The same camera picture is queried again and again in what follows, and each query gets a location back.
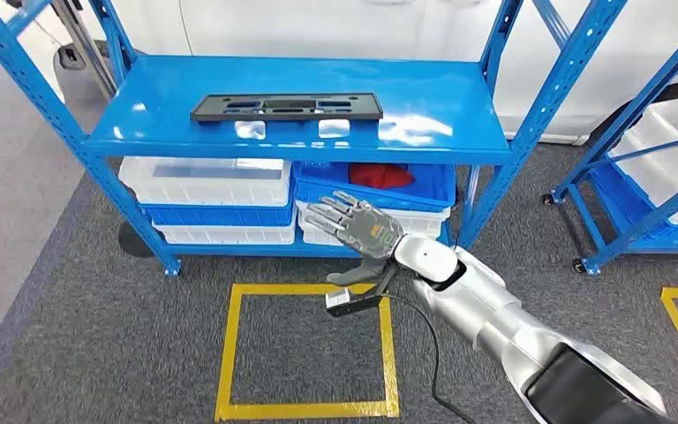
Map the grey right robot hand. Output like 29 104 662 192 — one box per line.
304 190 405 288

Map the black plastic plate part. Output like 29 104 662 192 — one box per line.
189 92 385 124

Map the blue metal shelf rack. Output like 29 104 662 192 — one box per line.
0 0 629 277

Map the blue wheeled shelf rack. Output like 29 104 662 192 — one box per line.
540 0 678 277

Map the red cloth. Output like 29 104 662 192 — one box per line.
347 163 416 190

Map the blue plastic bin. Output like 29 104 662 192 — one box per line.
139 195 298 228
291 162 457 213

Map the white car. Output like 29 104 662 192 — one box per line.
52 0 678 148

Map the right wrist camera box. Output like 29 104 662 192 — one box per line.
324 287 385 319

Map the black camera cable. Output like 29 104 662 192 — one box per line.
380 292 478 424

